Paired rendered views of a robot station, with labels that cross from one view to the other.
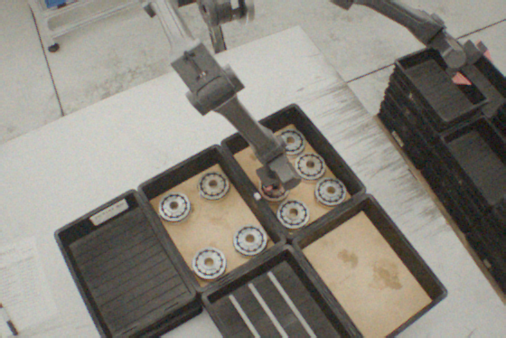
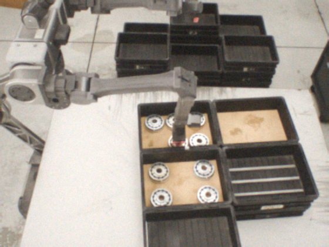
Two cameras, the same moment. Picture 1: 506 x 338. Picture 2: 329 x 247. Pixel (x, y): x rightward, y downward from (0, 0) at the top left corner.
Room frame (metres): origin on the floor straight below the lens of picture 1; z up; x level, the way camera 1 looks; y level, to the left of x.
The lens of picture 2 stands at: (0.33, 0.88, 2.40)
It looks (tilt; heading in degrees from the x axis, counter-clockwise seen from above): 53 degrees down; 296
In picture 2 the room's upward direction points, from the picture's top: 1 degrees clockwise
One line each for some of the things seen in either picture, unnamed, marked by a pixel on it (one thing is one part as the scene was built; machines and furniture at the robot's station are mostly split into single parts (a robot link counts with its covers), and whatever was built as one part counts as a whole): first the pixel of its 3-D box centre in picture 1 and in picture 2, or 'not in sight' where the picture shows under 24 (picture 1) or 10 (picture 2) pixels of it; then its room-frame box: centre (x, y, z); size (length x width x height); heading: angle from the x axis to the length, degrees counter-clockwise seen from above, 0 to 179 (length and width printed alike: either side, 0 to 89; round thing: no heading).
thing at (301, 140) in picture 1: (290, 141); (154, 122); (0.88, -0.13, 0.86); 0.10 x 0.10 x 0.01
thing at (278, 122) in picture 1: (291, 175); (176, 130); (0.74, -0.13, 0.87); 0.40 x 0.30 x 0.11; 32
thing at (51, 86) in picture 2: not in sight; (55, 86); (1.05, 0.28, 1.45); 0.09 x 0.08 x 0.12; 116
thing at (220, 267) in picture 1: (209, 262); (208, 195); (0.45, 0.13, 0.86); 0.10 x 0.10 x 0.01
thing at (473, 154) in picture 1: (473, 175); (193, 72); (1.02, -1.08, 0.31); 0.40 x 0.30 x 0.34; 26
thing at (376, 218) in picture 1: (366, 274); (251, 126); (0.40, -0.34, 0.87); 0.40 x 0.30 x 0.11; 32
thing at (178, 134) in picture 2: (275, 167); (179, 129); (0.71, -0.07, 0.98); 0.10 x 0.07 x 0.07; 118
